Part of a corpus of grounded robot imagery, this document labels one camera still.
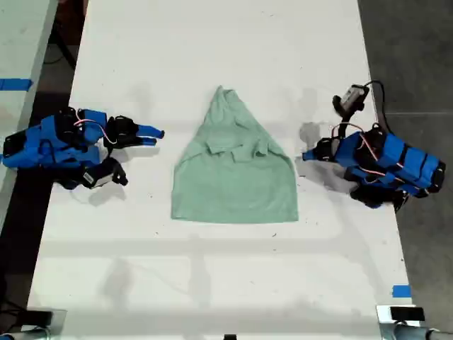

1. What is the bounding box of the pale green T-shirt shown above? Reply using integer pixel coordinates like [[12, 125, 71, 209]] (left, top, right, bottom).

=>
[[170, 84, 300, 225]]

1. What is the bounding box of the long blue tape strip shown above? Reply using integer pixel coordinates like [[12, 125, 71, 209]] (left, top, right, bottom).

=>
[[0, 78, 35, 91]]

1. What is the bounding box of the white side table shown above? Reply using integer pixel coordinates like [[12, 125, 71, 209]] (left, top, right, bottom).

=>
[[0, 0, 59, 227]]

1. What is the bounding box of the small black box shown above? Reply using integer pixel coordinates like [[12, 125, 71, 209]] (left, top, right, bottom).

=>
[[390, 306, 425, 322], [24, 310, 54, 326]]

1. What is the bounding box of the camera black stalk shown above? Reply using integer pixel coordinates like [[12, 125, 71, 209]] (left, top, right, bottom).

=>
[[331, 94, 365, 139], [102, 157, 129, 187]]

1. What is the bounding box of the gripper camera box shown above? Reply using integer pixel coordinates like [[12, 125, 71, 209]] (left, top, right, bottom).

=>
[[81, 166, 114, 190], [341, 84, 370, 106]]

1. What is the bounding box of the camera black cable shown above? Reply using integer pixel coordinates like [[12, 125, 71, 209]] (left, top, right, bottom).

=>
[[364, 80, 389, 132]]

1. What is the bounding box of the metal table clamp bracket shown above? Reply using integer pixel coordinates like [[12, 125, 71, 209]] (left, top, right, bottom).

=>
[[0, 308, 68, 340], [375, 304, 453, 340]]

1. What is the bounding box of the black floor cable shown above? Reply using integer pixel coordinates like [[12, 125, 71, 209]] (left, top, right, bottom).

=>
[[0, 300, 29, 322]]

